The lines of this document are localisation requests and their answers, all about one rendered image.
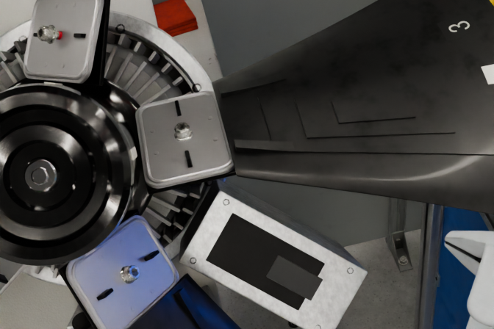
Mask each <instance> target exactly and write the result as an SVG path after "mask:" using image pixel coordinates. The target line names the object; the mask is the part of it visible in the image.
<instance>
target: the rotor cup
mask: <svg viewBox="0 0 494 329"><path fill-rule="evenodd" d="M44 82H51V83H60V84H62V85H60V84H45V83H44ZM140 107H141V105H140V104H139V103H138V101H137V100H136V99H135V98H134V97H133V96H132V95H131V94H130V93H129V92H127V91H126V90H125V89H124V88H122V87H121V86H120V85H118V84H116V83H115V82H113V81H111V80H109V79H107V78H104V84H103V85H102V86H100V85H92V84H77V83H69V82H54V81H46V80H38V79H29V78H27V77H26V78H25V79H22V80H20V81H19V82H16V83H15V84H14V85H12V86H11V87H9V88H8V89H6V90H3V91H1V92H0V257H1V258H3V259H6V260H8V261H12V262H15V263H18V264H25V265H31V266H52V265H58V264H64V263H67V262H70V261H74V260H76V259H79V258H81V257H83V256H85V255H87V254H88V253H90V252H92V251H94V250H95V249H96V248H98V247H99V246H100V245H102V244H103V243H104V242H105V241H106V240H107V239H108V238H109V237H110V236H111V235H112V234H113V233H114V231H115V230H116V228H117V227H118V226H119V225H120V224H121V223H122V222H124V221H125V220H127V219H128V218H129V217H131V216H132V215H133V214H135V213H136V212H138V213H139V214H140V216H141V215H142V214H143V212H144V211H145V210H146V207H147V206H148V204H149V202H150V200H151V198H152V195H153V194H151V195H149V194H148V193H147V189H146V180H145V176H144V172H143V162H142V157H141V152H140V143H139V137H138V132H137V123H136V118H135V110H136V109H139V108H140ZM133 147H135V148H136V151H137V157H136V159H135V160H133V158H132V152H131V149H132V148H133ZM35 160H45V161H47V162H50V163H51V164H52V165H53V166H54V168H55V169H56V171H57V180H56V182H55V184H54V186H53V187H52V188H51V189H49V190H47V191H45V192H36V191H34V190H32V189H30V188H28V186H27V185H26V183H25V180H24V171H25V169H26V167H27V165H28V164H30V163H31V162H33V161H35Z"/></svg>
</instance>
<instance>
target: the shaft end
mask: <svg viewBox="0 0 494 329"><path fill-rule="evenodd" d="M24 180H25V183H26V185H27V186H28V188H30V189H32V190H34V191H36V192H45V191H47V190H49V189H51V188H52V187H53V186H54V184H55V182H56V180H57V171H56V169H55V168H54V166H53V165H52V164H51V163H50V162H47V161H45V160H35V161H33V162H31V163H30V164H28V165H27V167H26V169H25V171H24Z"/></svg>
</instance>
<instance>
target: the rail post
mask: <svg viewBox="0 0 494 329"><path fill-rule="evenodd" d="M440 215H441V206H440V205H435V204H430V203H423V211H422V221H421V233H420V254H419V265H418V286H417V297H416V309H415V329H430V324H431V316H432V301H433V293H434V277H435V270H436V261H437V246H438V238H439V230H440Z"/></svg>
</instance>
